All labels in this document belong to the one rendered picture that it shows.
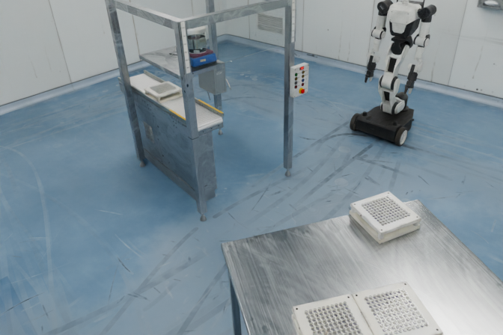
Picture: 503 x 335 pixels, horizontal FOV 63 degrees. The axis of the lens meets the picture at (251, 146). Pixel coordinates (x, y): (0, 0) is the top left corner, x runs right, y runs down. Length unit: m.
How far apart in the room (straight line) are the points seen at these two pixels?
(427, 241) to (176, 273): 1.75
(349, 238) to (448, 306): 0.51
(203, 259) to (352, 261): 1.47
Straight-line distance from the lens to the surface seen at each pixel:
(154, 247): 3.37
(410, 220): 2.17
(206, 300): 2.95
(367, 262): 2.02
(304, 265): 1.96
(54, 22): 6.31
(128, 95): 3.95
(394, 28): 4.43
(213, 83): 3.08
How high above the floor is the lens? 2.28
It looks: 31 degrees down
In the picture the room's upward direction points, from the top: 2 degrees counter-clockwise
